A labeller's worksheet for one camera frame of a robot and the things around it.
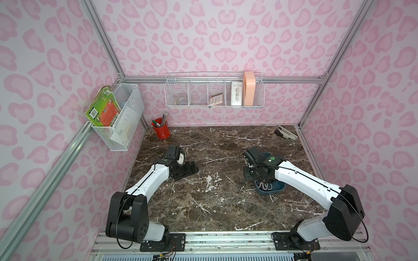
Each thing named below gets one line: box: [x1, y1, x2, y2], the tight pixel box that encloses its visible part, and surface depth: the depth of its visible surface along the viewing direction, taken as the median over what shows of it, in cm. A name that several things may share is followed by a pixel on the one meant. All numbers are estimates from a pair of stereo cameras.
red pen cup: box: [153, 120, 171, 140], surface depth 116 cm
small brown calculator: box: [209, 92, 224, 106], surface depth 95 cm
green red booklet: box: [84, 85, 122, 127], surface depth 73 cm
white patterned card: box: [230, 81, 243, 107], surface depth 94 cm
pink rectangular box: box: [243, 71, 256, 107], surface depth 84 cm
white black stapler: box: [274, 125, 299, 142], surface depth 115 cm
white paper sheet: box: [110, 106, 139, 147], surface depth 85 cm
